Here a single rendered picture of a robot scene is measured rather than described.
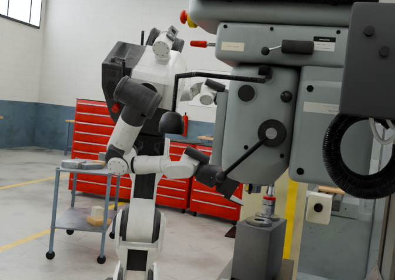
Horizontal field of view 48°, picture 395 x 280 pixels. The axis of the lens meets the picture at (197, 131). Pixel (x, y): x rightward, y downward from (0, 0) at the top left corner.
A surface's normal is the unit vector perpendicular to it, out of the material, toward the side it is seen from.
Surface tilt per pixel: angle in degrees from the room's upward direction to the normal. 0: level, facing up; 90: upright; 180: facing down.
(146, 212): 60
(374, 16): 90
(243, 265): 90
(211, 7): 90
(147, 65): 34
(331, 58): 90
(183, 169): 117
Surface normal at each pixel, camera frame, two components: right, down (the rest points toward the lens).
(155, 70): 0.14, -0.78
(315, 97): -0.29, 0.02
